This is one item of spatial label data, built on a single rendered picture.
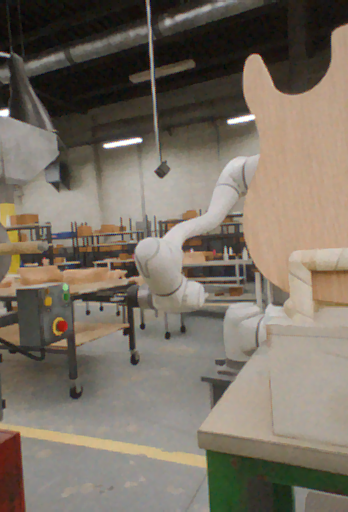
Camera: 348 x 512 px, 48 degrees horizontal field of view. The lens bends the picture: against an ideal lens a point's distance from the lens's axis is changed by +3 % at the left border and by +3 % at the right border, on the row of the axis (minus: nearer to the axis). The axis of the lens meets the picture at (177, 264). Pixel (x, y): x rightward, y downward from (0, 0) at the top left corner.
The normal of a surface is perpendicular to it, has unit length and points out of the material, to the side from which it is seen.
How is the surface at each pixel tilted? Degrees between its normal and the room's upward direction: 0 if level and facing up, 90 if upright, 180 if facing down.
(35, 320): 90
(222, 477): 90
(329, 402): 90
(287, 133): 90
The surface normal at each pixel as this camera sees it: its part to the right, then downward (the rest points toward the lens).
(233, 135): -0.40, 0.07
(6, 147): 0.91, -0.04
